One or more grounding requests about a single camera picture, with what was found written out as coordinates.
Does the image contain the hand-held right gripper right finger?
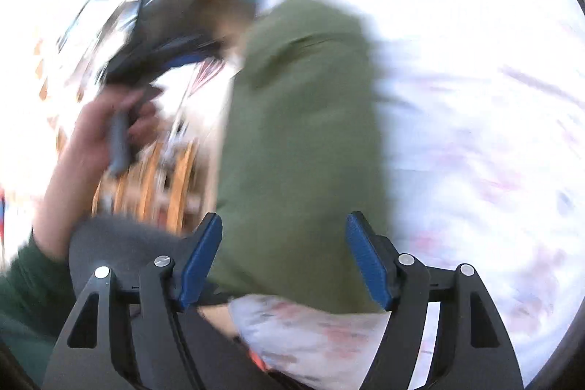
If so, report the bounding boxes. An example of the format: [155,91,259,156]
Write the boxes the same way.
[346,211,524,390]

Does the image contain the red floor mat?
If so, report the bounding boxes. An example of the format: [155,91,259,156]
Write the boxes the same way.
[189,56,224,94]

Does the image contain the cardboard box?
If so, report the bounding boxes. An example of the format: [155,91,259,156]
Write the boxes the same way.
[196,0,257,48]

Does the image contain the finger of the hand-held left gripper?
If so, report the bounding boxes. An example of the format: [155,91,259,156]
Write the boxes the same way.
[160,38,224,73]

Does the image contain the white floral bedsheet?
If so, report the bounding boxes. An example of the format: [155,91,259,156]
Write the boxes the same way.
[196,0,585,390]

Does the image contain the person's left forearm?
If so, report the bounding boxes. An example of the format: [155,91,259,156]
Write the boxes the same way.
[0,171,92,372]

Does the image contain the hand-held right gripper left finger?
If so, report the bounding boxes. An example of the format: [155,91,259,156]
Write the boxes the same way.
[41,212,224,390]

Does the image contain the person's left hand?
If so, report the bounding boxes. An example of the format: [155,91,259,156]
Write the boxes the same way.
[64,87,162,190]

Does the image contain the wooden rack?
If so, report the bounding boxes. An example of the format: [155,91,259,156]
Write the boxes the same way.
[91,139,206,235]

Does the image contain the green pants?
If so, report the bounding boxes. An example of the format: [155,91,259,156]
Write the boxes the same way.
[205,0,403,314]

